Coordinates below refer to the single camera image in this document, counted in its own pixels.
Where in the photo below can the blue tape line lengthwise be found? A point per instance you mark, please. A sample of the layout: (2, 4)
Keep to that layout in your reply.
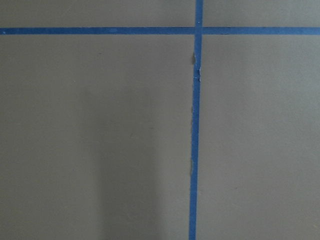
(196, 96)

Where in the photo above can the blue tape line crosswise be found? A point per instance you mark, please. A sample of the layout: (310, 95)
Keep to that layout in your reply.
(304, 31)

